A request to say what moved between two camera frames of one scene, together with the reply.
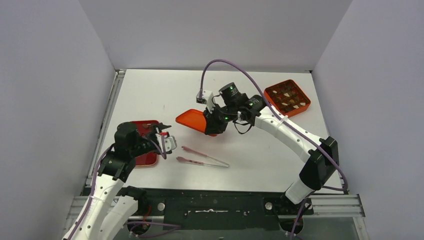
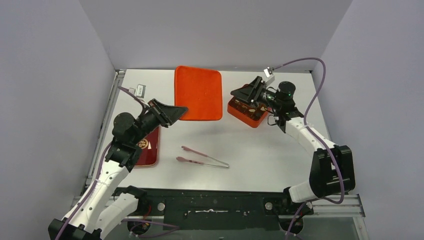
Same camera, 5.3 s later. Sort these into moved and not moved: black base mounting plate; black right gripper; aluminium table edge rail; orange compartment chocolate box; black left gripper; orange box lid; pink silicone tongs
Moved: orange box lid; black left gripper; orange compartment chocolate box; black right gripper
Not moved: black base mounting plate; pink silicone tongs; aluminium table edge rail
